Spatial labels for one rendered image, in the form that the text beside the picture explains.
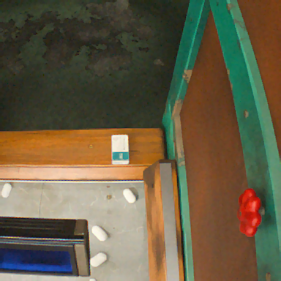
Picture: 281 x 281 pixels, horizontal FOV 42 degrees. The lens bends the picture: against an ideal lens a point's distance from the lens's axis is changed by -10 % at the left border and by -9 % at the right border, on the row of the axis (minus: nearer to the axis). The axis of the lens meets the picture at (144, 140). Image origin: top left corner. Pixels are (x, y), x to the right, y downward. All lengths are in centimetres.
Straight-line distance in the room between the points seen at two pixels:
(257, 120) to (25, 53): 179
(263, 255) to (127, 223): 53
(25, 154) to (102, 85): 105
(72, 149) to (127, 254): 26
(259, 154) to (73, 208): 56
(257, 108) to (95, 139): 57
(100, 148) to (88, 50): 120
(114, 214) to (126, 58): 125
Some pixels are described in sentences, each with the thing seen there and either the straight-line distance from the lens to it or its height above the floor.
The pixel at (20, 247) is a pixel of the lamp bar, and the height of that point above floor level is 110.
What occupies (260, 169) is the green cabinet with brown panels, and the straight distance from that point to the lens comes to 35.
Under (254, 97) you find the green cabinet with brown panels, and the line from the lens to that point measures 36.
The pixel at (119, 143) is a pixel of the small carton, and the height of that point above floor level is 78.
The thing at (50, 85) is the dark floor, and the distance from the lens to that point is 190.
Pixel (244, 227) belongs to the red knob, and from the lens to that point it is 34.
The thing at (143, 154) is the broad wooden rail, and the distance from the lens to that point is 86.
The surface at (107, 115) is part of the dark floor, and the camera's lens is 178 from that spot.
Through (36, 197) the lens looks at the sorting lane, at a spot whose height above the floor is 74.
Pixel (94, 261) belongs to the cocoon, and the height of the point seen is 76.
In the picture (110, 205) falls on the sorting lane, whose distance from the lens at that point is 84.
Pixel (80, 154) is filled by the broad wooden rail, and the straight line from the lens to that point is 86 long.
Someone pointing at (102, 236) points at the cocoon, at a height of 76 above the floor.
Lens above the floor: 155
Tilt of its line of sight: 63 degrees down
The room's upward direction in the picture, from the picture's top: 10 degrees clockwise
